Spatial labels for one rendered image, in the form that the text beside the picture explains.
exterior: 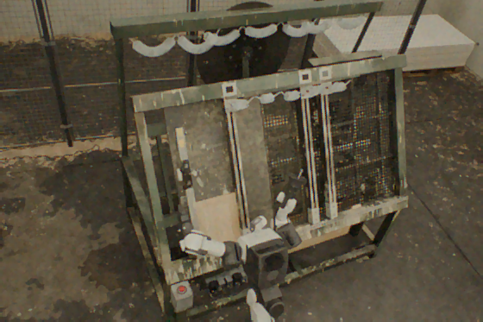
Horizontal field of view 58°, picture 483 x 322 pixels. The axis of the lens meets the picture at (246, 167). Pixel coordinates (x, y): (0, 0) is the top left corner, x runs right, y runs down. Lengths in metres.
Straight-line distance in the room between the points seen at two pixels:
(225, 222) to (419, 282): 2.27
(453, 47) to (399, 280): 4.40
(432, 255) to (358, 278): 0.91
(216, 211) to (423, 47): 5.14
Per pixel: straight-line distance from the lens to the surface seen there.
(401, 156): 3.96
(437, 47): 7.68
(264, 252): 2.66
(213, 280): 3.27
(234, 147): 3.06
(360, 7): 3.86
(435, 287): 4.78
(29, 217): 4.82
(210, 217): 3.16
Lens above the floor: 3.56
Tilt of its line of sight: 44 degrees down
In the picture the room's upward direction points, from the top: 9 degrees clockwise
